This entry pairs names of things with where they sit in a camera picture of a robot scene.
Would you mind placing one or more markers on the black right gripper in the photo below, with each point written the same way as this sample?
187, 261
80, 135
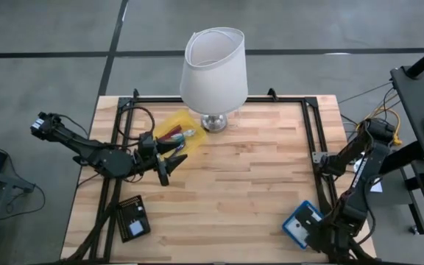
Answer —
320, 235

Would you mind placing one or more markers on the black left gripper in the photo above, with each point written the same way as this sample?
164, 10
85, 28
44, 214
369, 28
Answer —
147, 154

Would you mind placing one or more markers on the lavender cube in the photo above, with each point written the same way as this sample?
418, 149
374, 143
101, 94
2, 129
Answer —
136, 228

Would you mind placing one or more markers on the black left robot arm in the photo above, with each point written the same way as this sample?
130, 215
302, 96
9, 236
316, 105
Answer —
87, 151

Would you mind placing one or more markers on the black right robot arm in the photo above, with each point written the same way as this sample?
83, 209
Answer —
366, 173

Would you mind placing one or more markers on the blue perforated bin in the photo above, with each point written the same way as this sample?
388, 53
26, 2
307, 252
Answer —
289, 225

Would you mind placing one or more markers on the yellow translucent bin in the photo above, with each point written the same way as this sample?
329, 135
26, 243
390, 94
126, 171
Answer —
197, 141

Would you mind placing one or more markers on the black perforated bin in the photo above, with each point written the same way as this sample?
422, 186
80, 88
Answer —
125, 228

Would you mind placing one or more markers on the white paper sheet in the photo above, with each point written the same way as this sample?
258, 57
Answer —
377, 187

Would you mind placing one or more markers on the white shade table lamp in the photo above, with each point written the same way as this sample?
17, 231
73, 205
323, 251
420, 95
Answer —
213, 73

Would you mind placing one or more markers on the black side desk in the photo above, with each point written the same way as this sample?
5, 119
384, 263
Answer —
414, 110

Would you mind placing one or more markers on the black aluminium table frame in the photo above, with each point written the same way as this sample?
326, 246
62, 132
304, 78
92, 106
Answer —
278, 100

